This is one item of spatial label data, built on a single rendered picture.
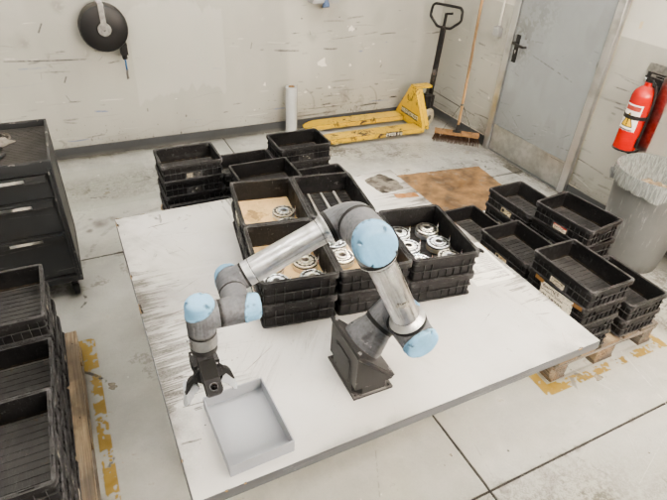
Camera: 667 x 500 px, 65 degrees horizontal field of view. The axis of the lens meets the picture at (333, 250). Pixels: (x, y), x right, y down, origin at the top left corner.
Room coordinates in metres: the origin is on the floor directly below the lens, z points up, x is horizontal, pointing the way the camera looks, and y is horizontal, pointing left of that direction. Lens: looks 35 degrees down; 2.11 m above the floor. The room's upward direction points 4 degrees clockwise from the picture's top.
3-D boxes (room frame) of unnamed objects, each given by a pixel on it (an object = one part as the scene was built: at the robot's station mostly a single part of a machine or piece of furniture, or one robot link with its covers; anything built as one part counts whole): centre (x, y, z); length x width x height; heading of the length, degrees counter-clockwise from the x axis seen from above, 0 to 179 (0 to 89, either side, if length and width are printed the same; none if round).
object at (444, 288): (1.88, -0.39, 0.76); 0.40 x 0.30 x 0.12; 19
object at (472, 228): (2.90, -0.90, 0.26); 0.40 x 0.30 x 0.23; 28
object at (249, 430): (1.01, 0.23, 0.73); 0.27 x 0.20 x 0.05; 30
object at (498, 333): (1.84, 0.01, 0.35); 1.60 x 1.60 x 0.70; 28
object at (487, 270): (2.00, -0.67, 0.70); 0.33 x 0.23 x 0.01; 28
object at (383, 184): (2.73, -0.27, 0.71); 0.22 x 0.19 x 0.01; 28
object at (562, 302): (2.10, -1.15, 0.41); 0.31 x 0.02 x 0.16; 28
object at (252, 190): (2.06, 0.31, 0.87); 0.40 x 0.30 x 0.11; 19
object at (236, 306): (1.04, 0.24, 1.19); 0.11 x 0.11 x 0.08; 23
